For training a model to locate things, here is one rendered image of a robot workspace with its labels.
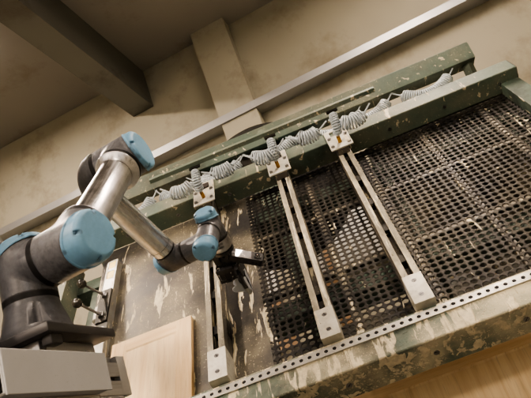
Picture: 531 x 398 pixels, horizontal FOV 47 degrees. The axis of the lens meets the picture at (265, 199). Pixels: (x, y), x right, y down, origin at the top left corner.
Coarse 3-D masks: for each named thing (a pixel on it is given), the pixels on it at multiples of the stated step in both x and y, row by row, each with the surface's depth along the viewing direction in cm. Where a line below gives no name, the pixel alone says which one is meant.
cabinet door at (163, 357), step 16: (192, 320) 215; (144, 336) 216; (160, 336) 212; (176, 336) 209; (192, 336) 207; (112, 352) 215; (128, 352) 212; (144, 352) 209; (160, 352) 206; (176, 352) 202; (192, 352) 200; (128, 368) 205; (144, 368) 202; (160, 368) 199; (176, 368) 196; (192, 368) 194; (144, 384) 196; (160, 384) 193; (176, 384) 190; (192, 384) 188
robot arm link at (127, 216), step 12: (84, 168) 162; (84, 180) 162; (120, 204) 172; (132, 204) 176; (120, 216) 173; (132, 216) 175; (144, 216) 179; (132, 228) 176; (144, 228) 178; (156, 228) 183; (144, 240) 180; (156, 240) 182; (168, 240) 186; (156, 252) 184; (168, 252) 185; (180, 252) 186; (156, 264) 189; (168, 264) 187; (180, 264) 188
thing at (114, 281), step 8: (120, 264) 265; (120, 272) 261; (104, 280) 254; (112, 280) 251; (104, 288) 248; (112, 288) 246; (112, 296) 242; (112, 304) 239; (112, 312) 236; (112, 320) 234; (96, 344) 219; (104, 344) 218; (104, 352) 216
